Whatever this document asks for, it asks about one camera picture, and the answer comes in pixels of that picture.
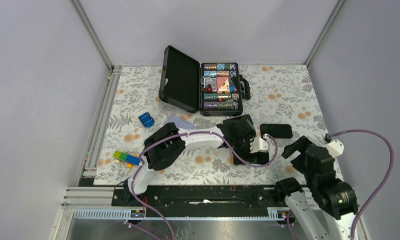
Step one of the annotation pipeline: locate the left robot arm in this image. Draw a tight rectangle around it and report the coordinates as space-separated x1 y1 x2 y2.
123 114 276 206

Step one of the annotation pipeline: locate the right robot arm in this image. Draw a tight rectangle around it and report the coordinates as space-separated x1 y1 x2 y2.
274 136 358 240

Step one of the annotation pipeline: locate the bare black phone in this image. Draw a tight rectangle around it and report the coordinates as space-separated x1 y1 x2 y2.
260 123 293 139

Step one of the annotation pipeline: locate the black poker chip case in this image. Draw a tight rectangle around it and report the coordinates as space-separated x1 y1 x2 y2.
158 45 251 117

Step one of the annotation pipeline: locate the floral table mat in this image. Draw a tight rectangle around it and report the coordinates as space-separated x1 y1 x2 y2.
94 65 327 186

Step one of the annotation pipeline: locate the red playing card box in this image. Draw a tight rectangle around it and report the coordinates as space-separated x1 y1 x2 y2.
216 76 230 93

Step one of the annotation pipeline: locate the blue toy car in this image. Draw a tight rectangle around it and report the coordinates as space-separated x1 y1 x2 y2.
138 112 155 128

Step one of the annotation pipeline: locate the colourful toy brick stack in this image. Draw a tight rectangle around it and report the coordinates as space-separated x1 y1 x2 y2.
113 151 140 169

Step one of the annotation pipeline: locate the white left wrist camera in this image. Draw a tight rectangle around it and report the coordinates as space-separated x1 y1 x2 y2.
250 133 277 153

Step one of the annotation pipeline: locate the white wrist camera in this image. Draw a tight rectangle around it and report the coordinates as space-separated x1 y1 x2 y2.
323 133 345 158
250 133 277 153

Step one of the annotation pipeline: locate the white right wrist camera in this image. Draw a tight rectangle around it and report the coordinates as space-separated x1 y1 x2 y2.
323 133 345 158

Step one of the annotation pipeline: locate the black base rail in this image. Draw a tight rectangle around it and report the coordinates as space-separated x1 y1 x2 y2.
112 184 308 219

